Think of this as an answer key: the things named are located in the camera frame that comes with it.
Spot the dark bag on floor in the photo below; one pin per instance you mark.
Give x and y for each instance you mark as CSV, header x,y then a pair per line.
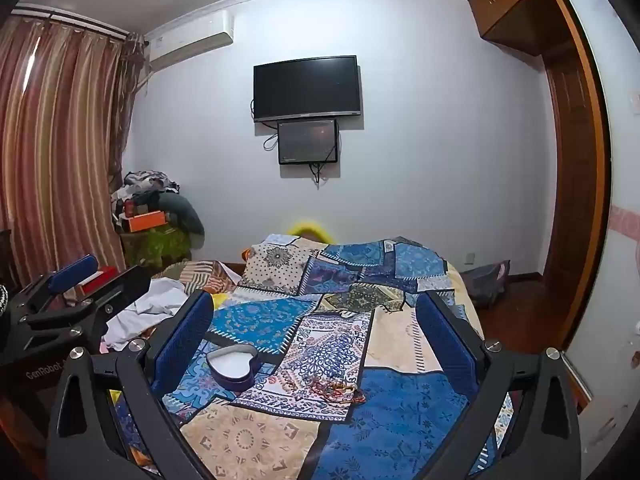
x,y
486,284

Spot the orange box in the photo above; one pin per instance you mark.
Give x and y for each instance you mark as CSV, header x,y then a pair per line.
x,y
143,222

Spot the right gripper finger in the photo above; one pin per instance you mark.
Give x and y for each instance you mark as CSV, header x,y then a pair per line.
x,y
72,267
112,298

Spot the striped pillow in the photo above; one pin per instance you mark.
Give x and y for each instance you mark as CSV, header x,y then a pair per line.
x,y
210,276

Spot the white cloth on bed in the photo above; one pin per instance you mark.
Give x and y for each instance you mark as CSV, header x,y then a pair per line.
x,y
162,301

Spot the pile of clothes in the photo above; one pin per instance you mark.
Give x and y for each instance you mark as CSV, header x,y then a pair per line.
x,y
149,191

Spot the yellow round object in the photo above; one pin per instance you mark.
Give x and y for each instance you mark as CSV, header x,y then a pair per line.
x,y
311,231

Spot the red striped curtain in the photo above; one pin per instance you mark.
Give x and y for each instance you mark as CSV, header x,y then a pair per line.
x,y
66,104

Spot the blue patchwork bedspread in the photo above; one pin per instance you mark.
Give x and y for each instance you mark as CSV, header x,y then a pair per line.
x,y
349,386

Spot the black wall television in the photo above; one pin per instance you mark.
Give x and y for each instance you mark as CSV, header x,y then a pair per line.
x,y
307,87

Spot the green patterned covered stand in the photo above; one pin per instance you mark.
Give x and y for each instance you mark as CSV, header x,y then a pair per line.
x,y
156,248

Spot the purple heart-shaped jewelry box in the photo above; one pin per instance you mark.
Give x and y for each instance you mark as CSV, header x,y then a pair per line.
x,y
234,367

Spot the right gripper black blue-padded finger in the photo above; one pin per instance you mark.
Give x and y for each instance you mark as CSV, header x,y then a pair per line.
x,y
85,441
521,421

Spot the white air conditioner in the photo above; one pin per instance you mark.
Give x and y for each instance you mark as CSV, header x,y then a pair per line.
x,y
181,40

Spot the red box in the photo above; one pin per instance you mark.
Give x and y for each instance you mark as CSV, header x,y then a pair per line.
x,y
96,280

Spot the small black wall monitor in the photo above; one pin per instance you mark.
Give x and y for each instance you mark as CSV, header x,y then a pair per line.
x,y
308,142

